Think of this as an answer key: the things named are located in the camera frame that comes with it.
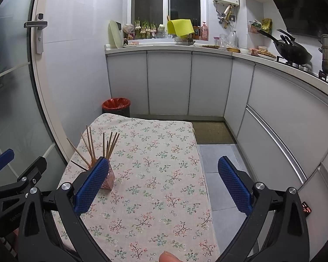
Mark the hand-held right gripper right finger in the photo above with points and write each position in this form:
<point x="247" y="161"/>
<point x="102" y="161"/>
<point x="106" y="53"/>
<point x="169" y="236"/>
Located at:
<point x="233" y="185"/>

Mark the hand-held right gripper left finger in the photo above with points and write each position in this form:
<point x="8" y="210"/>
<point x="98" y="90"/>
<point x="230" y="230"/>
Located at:
<point x="90" y="188"/>

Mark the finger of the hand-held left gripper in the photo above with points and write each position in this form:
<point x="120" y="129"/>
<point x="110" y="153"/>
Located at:
<point x="4" y="159"/>
<point x="37" y="169"/>

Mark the pink perforated utensil basket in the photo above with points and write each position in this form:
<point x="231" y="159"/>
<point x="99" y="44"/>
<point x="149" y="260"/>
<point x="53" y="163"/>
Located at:
<point x="109" y="180"/>

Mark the bunch of wooden chopsticks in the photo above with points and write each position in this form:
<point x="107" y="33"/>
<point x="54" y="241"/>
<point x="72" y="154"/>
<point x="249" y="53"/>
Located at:
<point x="103" y="147"/>

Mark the person's right hand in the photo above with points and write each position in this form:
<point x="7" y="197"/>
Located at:
<point x="169" y="258"/>

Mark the brown floor mat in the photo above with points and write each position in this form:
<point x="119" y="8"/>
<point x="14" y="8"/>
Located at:
<point x="213" y="132"/>

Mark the floral tablecloth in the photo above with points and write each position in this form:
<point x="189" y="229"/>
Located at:
<point x="153" y="169"/>

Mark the small red object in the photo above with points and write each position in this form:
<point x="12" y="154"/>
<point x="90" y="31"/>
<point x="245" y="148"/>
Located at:
<point x="306" y="208"/>

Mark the black bin with red bag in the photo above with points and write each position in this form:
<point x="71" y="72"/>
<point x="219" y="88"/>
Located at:
<point x="116" y="104"/>

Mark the small white bowl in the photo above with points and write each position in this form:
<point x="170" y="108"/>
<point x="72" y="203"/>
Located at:
<point x="244" y="51"/>

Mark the gas stove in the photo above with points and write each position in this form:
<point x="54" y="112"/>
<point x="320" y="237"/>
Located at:
<point x="295" y="65"/>

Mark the yellow shallow dish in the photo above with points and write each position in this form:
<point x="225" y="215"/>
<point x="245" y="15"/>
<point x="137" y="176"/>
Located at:
<point x="233" y="49"/>

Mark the plate of food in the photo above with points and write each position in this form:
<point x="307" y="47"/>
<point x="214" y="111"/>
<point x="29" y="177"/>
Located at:
<point x="262" y="52"/>

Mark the clear glass pitcher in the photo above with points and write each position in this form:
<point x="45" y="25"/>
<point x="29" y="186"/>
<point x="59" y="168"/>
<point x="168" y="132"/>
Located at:
<point x="224" y="42"/>

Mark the clear glass bottle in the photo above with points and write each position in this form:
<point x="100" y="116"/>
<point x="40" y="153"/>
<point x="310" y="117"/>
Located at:
<point x="233" y="39"/>

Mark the black wok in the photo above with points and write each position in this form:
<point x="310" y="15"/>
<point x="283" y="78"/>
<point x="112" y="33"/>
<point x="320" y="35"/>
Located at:
<point x="292" y="51"/>

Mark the pink pump bottle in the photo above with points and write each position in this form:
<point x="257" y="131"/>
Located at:
<point x="205" y="32"/>

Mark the pale plastic cutting board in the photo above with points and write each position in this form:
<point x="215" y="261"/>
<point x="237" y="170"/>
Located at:
<point x="114" y="34"/>

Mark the white kitchen countertop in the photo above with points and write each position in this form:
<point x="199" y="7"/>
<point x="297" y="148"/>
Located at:
<point x="158" y="47"/>

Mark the dark sauce bottle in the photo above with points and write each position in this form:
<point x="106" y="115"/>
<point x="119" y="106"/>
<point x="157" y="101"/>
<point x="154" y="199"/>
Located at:
<point x="196" y="31"/>

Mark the green white food packet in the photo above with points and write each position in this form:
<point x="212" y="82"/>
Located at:
<point x="254" y="27"/>

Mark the yellow food bag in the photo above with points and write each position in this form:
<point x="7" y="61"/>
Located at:
<point x="266" y="25"/>

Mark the crumpled plastic bag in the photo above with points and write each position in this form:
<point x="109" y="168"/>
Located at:
<point x="128" y="28"/>

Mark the sprouting garlic bulbs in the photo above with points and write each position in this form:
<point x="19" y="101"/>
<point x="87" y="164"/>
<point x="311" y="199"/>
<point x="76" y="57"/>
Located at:
<point x="144" y="31"/>

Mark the yellow cloth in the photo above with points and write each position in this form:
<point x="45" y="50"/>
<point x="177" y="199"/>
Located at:
<point x="180" y="26"/>

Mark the black range hood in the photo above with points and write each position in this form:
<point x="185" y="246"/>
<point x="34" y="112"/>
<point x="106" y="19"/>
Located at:
<point x="303" y="5"/>

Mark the kitchen window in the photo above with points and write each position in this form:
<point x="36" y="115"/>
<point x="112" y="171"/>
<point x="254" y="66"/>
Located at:
<point x="150" y="0"/>

